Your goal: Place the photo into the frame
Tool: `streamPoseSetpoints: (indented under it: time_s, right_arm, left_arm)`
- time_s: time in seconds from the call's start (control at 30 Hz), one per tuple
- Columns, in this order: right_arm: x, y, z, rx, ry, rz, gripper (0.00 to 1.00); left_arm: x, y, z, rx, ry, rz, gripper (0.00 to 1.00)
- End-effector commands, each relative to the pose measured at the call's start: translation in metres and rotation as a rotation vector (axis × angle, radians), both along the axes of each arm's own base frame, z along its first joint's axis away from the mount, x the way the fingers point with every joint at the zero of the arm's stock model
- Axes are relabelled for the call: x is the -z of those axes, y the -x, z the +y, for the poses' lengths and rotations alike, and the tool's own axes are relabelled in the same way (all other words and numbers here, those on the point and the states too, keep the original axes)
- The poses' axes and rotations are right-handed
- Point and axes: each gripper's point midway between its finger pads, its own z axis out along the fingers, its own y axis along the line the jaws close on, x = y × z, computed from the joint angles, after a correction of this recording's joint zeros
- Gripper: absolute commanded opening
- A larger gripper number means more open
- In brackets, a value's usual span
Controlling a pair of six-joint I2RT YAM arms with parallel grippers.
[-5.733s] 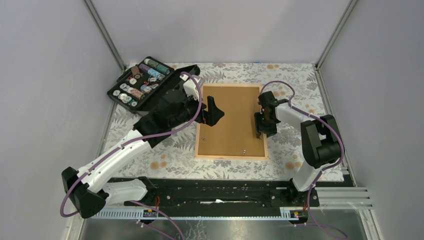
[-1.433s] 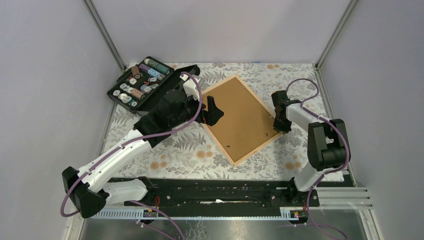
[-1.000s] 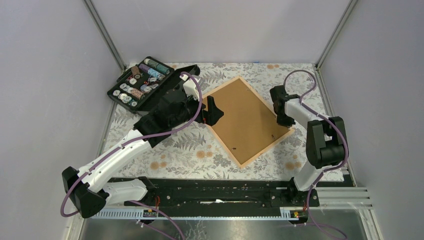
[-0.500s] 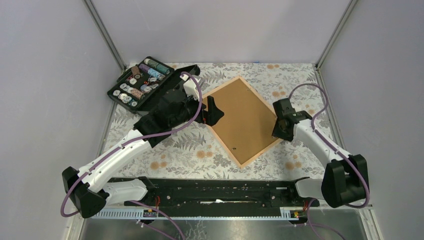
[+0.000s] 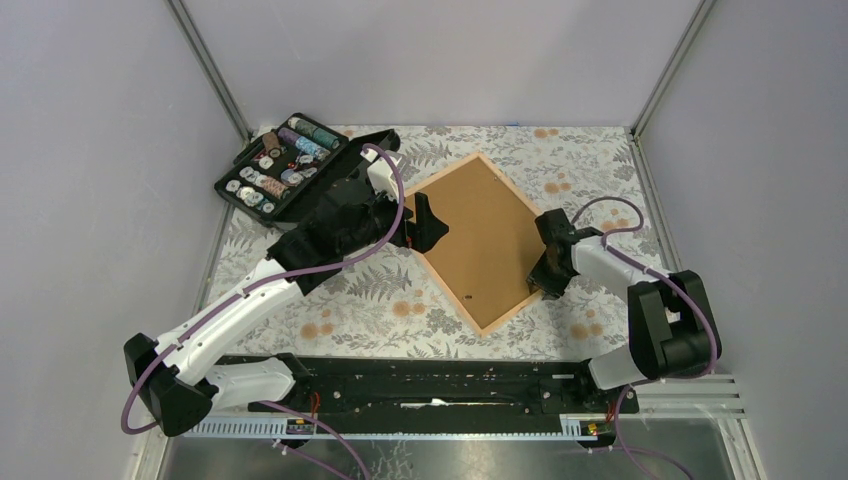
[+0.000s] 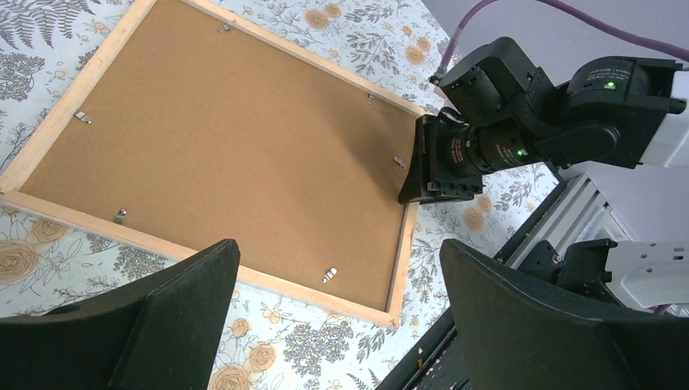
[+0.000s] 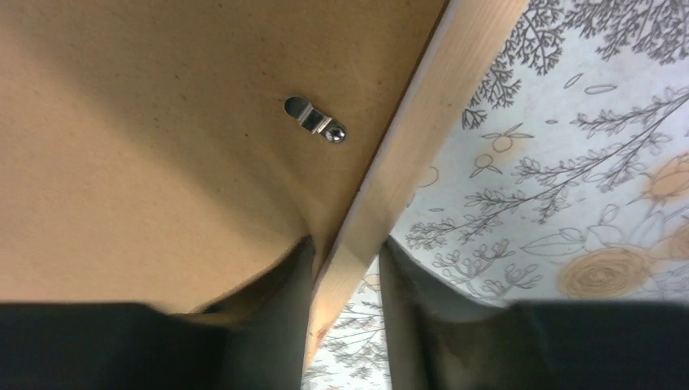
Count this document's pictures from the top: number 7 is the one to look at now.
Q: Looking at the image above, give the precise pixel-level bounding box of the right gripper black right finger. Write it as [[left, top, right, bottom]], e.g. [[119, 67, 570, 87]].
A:
[[379, 238, 688, 389]]

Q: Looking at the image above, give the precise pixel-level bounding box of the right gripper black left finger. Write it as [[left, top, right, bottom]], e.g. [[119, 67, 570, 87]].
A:
[[1, 237, 315, 389]]

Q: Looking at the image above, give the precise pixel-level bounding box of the brown frame backing board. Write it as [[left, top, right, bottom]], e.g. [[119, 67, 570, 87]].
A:
[[1, 1, 444, 311]]

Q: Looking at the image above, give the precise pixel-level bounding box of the wooden picture frame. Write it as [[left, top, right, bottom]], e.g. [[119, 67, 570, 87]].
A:
[[304, 1, 527, 366]]

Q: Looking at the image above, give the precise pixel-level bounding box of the floral patterned table mat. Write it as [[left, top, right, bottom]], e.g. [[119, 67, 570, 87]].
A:
[[301, 0, 689, 390]]

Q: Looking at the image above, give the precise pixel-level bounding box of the metal frame turn clip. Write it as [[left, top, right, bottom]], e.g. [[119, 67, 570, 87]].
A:
[[284, 96, 346, 144]]

